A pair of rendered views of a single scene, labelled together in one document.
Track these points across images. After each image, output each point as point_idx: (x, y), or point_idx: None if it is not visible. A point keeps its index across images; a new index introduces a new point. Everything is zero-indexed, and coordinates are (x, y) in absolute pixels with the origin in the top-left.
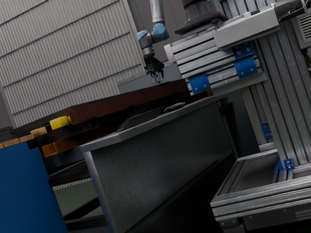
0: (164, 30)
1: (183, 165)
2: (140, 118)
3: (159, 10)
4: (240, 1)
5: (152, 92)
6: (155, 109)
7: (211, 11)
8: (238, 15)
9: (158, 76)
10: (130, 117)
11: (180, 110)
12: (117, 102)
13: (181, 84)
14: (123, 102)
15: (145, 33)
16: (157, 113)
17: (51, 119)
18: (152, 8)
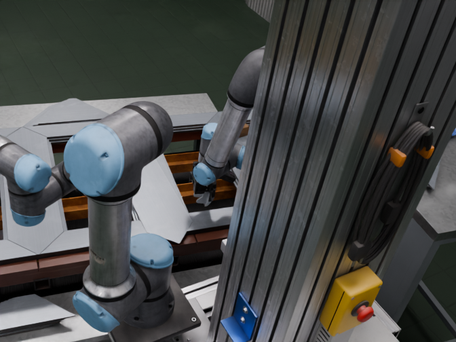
0: (204, 183)
1: (110, 340)
2: (1, 332)
3: (218, 152)
4: (222, 332)
5: None
6: (45, 321)
7: (146, 321)
8: (214, 338)
9: (202, 196)
10: (24, 296)
11: (79, 340)
12: (11, 277)
13: (207, 244)
14: (27, 276)
15: (210, 139)
16: (47, 324)
17: None
18: (212, 138)
